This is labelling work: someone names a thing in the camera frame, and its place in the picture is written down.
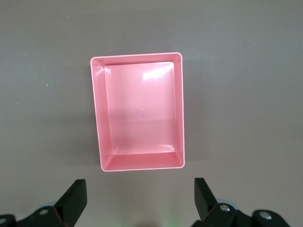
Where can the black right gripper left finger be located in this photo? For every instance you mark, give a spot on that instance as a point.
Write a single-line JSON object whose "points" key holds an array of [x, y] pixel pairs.
{"points": [[59, 212]]}

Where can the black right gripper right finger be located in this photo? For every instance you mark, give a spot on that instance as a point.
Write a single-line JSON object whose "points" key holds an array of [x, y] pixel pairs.
{"points": [[213, 215]]}

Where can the pink plastic box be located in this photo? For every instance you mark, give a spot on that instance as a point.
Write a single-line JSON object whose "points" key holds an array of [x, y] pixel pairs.
{"points": [[142, 106]]}

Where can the brown table cover sheet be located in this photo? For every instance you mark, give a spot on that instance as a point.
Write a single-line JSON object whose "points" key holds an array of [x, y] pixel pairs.
{"points": [[35, 94]]}

